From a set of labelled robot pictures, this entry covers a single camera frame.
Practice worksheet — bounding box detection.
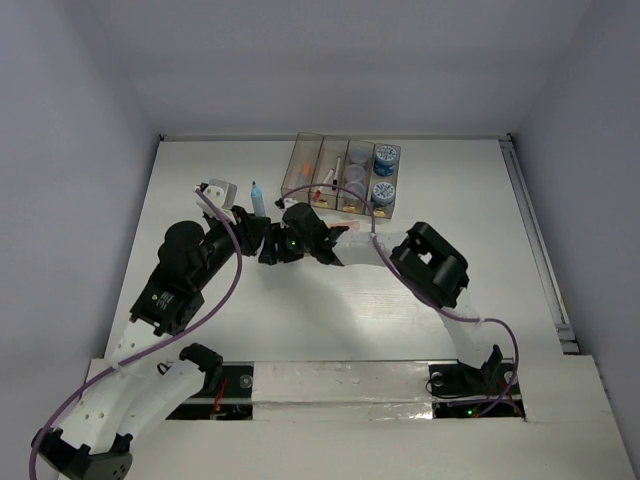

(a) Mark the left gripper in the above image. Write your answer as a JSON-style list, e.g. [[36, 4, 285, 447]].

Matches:
[[193, 204, 270, 289]]

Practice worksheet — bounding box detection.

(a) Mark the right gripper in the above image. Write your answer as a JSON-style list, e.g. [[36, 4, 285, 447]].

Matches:
[[258, 221, 313, 265]]

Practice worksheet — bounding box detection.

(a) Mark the blue highlighter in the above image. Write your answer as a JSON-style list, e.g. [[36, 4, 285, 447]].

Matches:
[[250, 181, 267, 217]]

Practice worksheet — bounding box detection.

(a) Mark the red whiteboard marker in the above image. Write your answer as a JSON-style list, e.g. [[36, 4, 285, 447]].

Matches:
[[312, 168, 334, 202]]

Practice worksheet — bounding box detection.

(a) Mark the orange highlighter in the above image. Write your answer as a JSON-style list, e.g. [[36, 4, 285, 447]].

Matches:
[[342, 221, 360, 231]]

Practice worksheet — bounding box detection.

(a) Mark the black whiteboard marker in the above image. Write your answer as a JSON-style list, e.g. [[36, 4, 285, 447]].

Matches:
[[332, 156, 343, 186]]

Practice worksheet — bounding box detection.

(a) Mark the paperclip jar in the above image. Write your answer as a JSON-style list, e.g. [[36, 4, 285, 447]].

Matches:
[[343, 164, 366, 183], [344, 181, 366, 200]]

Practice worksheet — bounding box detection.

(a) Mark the blue paint jar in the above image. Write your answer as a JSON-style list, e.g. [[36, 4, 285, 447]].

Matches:
[[371, 181, 396, 209], [373, 144, 400, 177]]

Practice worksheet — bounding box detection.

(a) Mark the clear pencil-shaped highlighter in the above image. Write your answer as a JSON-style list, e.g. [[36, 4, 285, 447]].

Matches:
[[296, 174, 309, 188]]

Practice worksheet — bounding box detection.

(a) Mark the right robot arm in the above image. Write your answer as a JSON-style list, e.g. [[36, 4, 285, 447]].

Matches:
[[259, 203, 502, 392]]

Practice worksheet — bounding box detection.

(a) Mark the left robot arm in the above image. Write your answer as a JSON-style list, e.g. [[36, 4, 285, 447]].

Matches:
[[29, 206, 271, 479]]

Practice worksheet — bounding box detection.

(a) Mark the transparent drawer bin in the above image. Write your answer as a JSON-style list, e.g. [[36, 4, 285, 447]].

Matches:
[[309, 136, 349, 210], [337, 140, 374, 214], [281, 132, 324, 195], [366, 146, 401, 219]]

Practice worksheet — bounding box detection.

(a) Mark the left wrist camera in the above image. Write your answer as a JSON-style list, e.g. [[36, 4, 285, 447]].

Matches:
[[194, 179, 237, 223]]

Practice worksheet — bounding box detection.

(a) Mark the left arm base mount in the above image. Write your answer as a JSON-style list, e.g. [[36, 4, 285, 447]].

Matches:
[[167, 343, 254, 421]]

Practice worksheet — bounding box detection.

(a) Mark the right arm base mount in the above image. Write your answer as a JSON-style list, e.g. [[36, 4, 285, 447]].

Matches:
[[425, 345, 526, 419]]

